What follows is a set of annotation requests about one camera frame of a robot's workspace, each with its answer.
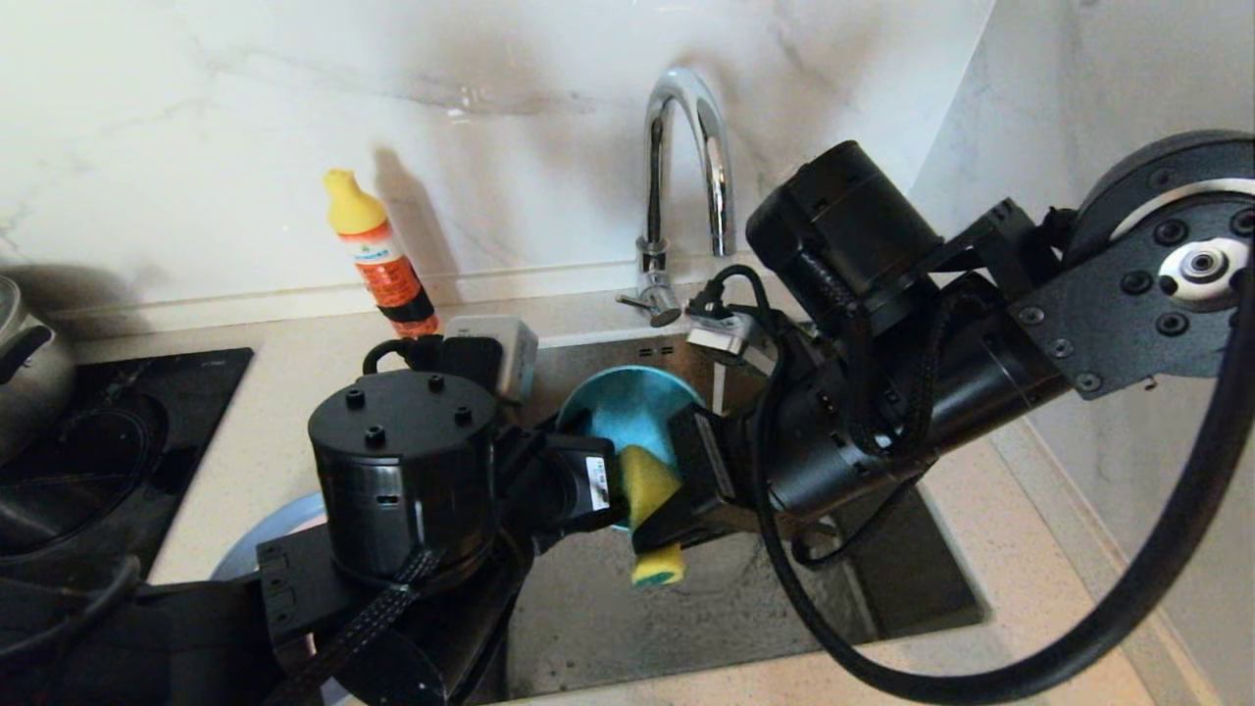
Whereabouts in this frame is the steel cooking pot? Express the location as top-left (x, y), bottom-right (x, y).
top-left (0, 277), bottom-right (79, 467)

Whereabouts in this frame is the yellow green sponge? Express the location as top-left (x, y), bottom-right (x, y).
top-left (618, 446), bottom-right (687, 587)

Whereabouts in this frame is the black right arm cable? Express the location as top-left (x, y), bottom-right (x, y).
top-left (755, 245), bottom-right (1255, 706)

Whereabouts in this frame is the teal plastic bowl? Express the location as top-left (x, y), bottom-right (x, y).
top-left (556, 366), bottom-right (707, 535)

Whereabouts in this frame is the blue round plate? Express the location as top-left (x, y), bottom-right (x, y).
top-left (211, 490), bottom-right (329, 581)

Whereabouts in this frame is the black induction cooktop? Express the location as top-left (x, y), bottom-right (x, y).
top-left (0, 348), bottom-right (254, 589)

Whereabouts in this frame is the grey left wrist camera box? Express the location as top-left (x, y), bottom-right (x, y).
top-left (444, 314), bottom-right (539, 405)

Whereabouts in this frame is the orange dish soap bottle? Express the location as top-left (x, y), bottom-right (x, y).
top-left (324, 169), bottom-right (440, 339)

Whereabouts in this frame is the stainless steel sink basin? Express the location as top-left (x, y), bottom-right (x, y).
top-left (431, 321), bottom-right (986, 706)

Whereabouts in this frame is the chrome gooseneck faucet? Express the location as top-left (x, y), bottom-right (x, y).
top-left (616, 67), bottom-right (737, 329)

